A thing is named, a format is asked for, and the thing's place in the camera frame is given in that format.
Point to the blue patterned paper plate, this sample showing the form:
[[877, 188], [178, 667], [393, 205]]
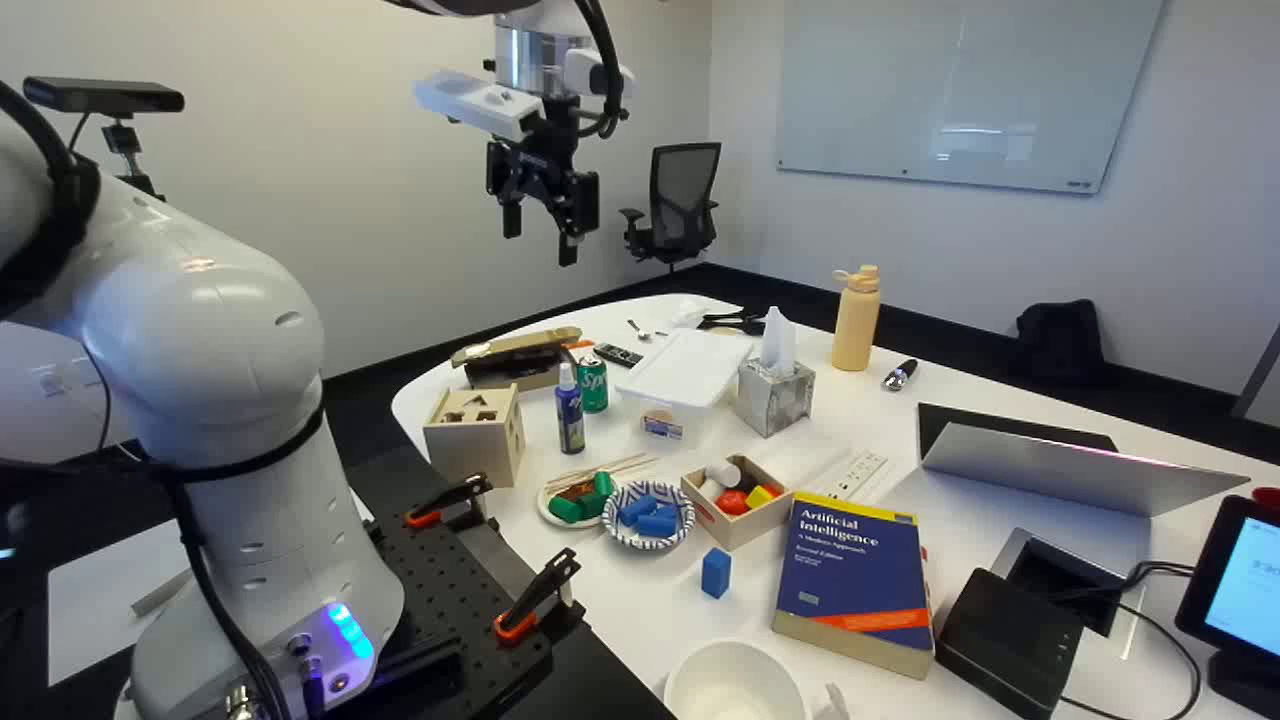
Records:
[[626, 527]]

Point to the black clamp with orange tip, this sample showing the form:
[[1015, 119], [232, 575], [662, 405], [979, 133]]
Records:
[[536, 599], [445, 501]]

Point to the red toy block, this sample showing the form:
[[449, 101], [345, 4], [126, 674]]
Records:
[[734, 501]]

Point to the black marker pen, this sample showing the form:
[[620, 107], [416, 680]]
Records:
[[897, 375]]

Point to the green toy block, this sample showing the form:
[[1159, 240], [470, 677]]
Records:
[[570, 504], [597, 491]]

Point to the black backpack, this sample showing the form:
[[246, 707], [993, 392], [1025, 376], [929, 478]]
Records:
[[1060, 344]]

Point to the black box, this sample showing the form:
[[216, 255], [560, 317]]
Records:
[[1006, 641]]

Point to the black remote control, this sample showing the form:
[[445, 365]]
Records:
[[616, 358]]

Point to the black camera on tripod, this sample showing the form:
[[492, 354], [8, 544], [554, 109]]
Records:
[[103, 95]]

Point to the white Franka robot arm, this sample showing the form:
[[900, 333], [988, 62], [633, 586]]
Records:
[[202, 333]]

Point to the small wooden tray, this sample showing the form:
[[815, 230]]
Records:
[[712, 521]]

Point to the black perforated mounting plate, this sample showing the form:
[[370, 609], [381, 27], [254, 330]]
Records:
[[455, 586]]

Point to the white paper sheet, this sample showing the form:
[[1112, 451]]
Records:
[[103, 600]]

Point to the white remote control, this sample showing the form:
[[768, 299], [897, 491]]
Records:
[[859, 478]]

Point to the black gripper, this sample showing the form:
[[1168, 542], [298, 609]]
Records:
[[547, 163]]

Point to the white toy cylinder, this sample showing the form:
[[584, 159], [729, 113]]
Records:
[[727, 474]]

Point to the black tablet screen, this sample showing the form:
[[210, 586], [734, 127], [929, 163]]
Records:
[[1243, 595]]

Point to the blue toy block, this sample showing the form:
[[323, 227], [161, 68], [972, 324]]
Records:
[[642, 504], [667, 519]]

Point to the tan plastic bottle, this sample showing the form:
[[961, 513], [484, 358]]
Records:
[[859, 324]]

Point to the blue rectangular block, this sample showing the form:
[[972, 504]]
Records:
[[718, 575]]

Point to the small bottle with blue cap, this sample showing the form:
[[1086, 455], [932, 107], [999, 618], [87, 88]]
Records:
[[570, 422]]

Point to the blue book with orange stripe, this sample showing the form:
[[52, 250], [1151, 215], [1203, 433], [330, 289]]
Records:
[[853, 582]]

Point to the wall whiteboard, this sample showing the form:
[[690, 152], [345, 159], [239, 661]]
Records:
[[961, 85]]

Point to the black office chair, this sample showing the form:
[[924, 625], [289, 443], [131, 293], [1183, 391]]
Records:
[[683, 201]]

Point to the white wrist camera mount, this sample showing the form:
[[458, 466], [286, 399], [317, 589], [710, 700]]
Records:
[[466, 101]]

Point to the silver laptop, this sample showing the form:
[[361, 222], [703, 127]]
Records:
[[1067, 466]]

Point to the grey tissue box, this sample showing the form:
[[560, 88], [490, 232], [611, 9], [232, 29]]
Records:
[[775, 392]]

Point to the wooden brush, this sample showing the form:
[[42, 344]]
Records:
[[514, 354]]

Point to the wooden shape sorter box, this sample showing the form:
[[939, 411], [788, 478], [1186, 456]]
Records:
[[472, 433]]

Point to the yellow toy block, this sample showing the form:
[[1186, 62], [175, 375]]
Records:
[[761, 492]]

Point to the small blue object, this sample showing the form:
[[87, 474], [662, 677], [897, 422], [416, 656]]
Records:
[[662, 427]]

